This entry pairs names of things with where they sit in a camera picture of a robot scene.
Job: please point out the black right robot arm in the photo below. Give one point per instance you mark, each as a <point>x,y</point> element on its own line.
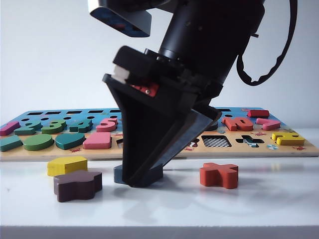
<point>211,37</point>

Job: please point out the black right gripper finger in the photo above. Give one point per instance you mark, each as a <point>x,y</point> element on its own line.
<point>139,139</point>
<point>184,139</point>

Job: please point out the dark blue square block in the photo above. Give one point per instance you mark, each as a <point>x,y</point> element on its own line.
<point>117,174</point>

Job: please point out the teal heart block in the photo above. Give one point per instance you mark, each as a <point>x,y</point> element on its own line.
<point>69,142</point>

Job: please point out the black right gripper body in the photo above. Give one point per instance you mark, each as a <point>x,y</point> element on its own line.
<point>174,82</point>

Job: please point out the green circle block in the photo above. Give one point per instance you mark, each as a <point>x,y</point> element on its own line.
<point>37,143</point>

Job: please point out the teal number two block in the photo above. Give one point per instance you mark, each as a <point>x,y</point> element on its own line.
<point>27,129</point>

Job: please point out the teal rectangle block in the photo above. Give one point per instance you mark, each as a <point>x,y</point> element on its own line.
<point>10,144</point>

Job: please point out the dark blue number nine block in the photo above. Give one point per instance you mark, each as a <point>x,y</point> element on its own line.
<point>211,127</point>

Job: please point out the pink greater-than sign block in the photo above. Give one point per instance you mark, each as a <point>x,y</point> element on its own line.
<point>268,125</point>

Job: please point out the pink trapezoid block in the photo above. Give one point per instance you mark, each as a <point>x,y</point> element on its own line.
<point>97,142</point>

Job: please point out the orange number ten block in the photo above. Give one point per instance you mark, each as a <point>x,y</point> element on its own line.
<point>235,124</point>

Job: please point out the teal number four block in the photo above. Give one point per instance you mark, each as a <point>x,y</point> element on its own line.
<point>79,128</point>

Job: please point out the green number three block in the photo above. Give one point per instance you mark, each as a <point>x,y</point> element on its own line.
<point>51,129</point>

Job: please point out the red minus sign block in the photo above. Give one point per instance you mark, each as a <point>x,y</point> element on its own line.
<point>258,114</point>

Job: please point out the wooden number shape puzzle board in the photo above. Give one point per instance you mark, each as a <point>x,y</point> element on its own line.
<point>99,152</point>

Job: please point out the pink number five block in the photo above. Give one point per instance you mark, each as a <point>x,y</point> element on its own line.
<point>106,128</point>

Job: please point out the yellow equals sign block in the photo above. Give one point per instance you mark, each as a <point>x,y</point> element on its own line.
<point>289,141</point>

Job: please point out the brown star block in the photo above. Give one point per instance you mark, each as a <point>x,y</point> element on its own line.
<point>74,186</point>

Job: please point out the pink number one block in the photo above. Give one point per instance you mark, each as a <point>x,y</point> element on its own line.
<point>8,128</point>

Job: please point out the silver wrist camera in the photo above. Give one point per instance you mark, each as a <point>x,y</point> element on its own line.
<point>119,20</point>

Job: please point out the orange cross block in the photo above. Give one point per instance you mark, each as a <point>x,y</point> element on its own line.
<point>216,175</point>

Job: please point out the yellow pentagon block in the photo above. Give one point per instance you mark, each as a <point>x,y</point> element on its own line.
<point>64,165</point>

